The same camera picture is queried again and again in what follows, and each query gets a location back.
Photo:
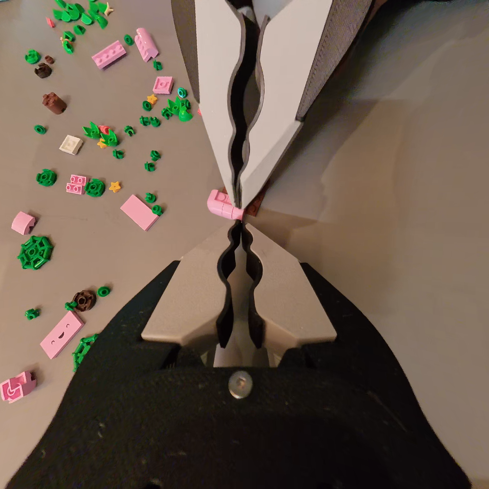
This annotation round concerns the small pink plate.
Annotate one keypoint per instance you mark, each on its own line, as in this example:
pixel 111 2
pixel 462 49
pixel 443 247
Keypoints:
pixel 75 188
pixel 79 179

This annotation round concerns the brown round brick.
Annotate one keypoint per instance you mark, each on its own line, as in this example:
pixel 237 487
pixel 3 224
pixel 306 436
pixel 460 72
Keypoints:
pixel 54 104

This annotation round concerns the pink square single-stud plate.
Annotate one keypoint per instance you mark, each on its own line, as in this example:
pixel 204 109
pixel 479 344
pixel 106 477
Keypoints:
pixel 163 84

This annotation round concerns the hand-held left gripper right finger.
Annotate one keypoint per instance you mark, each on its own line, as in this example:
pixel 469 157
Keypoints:
pixel 298 305

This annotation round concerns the pink studded plate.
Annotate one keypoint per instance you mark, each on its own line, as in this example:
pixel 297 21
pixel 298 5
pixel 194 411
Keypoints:
pixel 109 54

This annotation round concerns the brown square plate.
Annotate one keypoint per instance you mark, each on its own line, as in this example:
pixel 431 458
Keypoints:
pixel 255 208

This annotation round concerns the green round flower plate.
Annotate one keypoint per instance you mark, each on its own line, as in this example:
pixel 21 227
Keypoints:
pixel 94 188
pixel 46 178
pixel 32 56

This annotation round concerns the large pink smooth tile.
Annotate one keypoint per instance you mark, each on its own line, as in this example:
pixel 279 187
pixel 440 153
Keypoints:
pixel 139 212

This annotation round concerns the white square tile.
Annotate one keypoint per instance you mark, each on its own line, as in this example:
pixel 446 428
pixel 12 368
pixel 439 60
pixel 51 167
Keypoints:
pixel 71 144

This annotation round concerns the pink face tile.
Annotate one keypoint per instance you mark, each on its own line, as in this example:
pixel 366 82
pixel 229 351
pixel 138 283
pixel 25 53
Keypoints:
pixel 61 335

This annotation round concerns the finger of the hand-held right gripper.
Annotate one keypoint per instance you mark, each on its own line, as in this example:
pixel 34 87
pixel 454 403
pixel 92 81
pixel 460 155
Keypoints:
pixel 214 76
pixel 282 95

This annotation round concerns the pink curved brick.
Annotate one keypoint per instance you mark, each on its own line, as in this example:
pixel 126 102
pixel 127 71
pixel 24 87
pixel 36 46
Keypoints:
pixel 238 214
pixel 214 202
pixel 23 222

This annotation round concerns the green spiky leaf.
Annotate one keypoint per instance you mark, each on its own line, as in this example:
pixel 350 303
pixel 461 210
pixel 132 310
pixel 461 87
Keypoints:
pixel 91 131
pixel 177 105
pixel 110 138

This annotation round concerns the green web piece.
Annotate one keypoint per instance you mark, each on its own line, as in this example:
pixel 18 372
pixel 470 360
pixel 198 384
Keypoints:
pixel 82 349
pixel 35 252

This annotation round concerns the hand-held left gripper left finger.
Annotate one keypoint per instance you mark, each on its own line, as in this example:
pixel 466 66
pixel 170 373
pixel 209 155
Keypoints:
pixel 183 301

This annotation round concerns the dark brown round piece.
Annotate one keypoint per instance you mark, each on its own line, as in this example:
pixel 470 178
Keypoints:
pixel 42 71

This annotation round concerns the green cone piece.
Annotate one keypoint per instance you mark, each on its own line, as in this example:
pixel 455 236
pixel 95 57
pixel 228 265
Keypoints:
pixel 185 115

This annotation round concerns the scattered small green clips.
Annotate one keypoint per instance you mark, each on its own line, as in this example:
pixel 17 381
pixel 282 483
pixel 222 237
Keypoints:
pixel 157 209

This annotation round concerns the brown round plate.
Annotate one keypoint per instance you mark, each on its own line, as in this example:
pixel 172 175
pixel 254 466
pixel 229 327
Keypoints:
pixel 84 300

